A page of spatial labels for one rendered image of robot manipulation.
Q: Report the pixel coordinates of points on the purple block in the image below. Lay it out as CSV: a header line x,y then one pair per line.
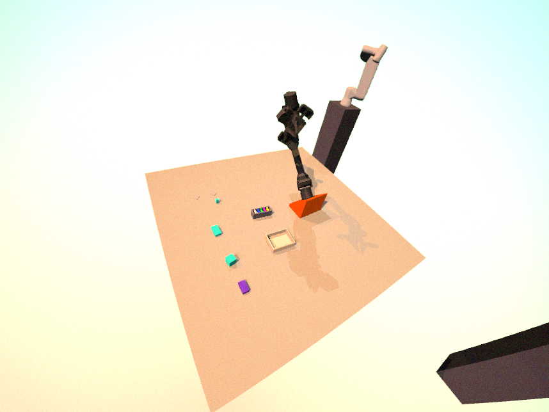
x,y
243,286

